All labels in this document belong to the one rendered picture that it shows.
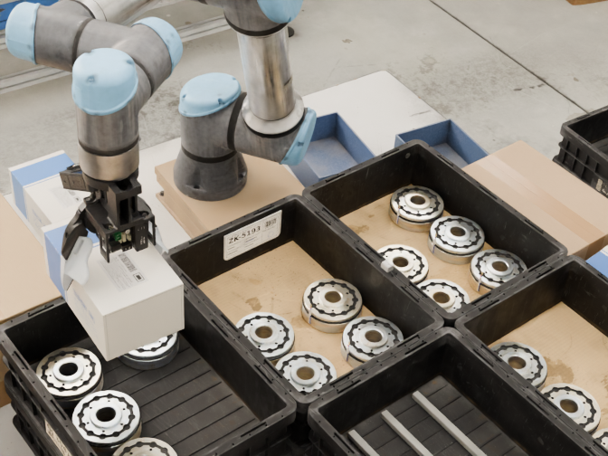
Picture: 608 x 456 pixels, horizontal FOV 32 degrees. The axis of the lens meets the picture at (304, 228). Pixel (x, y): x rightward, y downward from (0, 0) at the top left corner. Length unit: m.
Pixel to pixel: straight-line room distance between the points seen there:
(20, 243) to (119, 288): 0.47
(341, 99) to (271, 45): 0.82
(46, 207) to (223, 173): 0.35
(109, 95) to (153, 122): 2.42
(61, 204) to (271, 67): 0.55
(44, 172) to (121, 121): 0.94
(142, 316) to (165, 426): 0.28
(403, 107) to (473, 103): 1.33
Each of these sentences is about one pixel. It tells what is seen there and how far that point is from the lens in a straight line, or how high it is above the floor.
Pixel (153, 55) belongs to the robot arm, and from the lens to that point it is 1.36.
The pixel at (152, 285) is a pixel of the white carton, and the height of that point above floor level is 1.14.
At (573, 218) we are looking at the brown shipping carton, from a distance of 2.11.
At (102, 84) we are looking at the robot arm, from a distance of 1.27.
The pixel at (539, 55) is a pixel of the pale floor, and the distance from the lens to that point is 4.27.
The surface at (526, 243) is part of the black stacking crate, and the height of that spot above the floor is 0.89.
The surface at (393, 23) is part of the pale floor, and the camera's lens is 4.32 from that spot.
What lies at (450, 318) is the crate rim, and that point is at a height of 0.93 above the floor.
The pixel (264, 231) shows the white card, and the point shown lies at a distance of 1.93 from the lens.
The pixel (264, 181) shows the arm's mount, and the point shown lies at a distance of 2.20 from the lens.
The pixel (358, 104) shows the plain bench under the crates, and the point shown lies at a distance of 2.59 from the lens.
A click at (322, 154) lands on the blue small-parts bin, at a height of 0.70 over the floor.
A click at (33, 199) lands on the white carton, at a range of 2.17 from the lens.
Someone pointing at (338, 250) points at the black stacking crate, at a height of 0.90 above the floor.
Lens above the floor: 2.17
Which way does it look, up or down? 41 degrees down
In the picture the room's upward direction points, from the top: 5 degrees clockwise
